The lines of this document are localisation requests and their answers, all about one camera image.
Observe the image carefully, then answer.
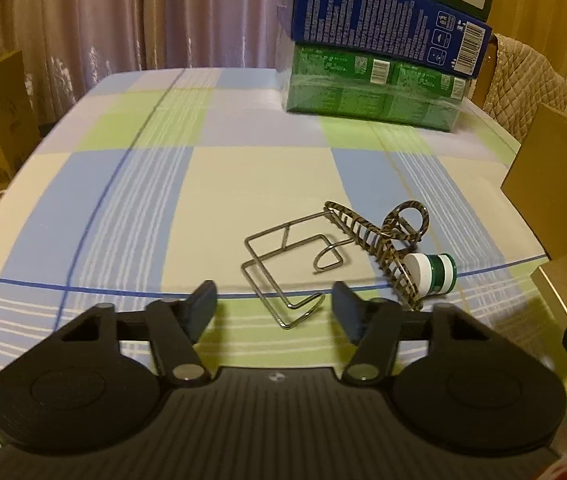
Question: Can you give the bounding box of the green white small jar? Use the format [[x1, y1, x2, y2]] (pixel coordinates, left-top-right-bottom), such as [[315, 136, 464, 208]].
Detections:
[[403, 252, 457, 298]]

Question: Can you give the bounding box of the striped hair claw clip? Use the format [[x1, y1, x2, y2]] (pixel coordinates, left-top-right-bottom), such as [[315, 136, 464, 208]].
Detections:
[[313, 200, 430, 311]]

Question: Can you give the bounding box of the plaid tablecloth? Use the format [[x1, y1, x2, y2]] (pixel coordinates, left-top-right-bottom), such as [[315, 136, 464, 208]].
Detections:
[[0, 68, 567, 386]]

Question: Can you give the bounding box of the open cardboard box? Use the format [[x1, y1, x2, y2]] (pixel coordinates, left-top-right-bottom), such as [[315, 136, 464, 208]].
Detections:
[[501, 104, 567, 259]]

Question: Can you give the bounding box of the green box pack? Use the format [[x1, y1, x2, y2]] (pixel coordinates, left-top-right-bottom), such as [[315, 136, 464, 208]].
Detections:
[[276, 38, 469, 131]]

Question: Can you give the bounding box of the quilted beige chair cover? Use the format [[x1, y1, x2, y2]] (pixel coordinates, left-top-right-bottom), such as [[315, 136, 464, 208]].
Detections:
[[469, 34, 567, 143]]

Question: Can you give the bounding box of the blue box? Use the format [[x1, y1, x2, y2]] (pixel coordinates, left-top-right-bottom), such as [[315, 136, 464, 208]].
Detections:
[[277, 0, 492, 79]]

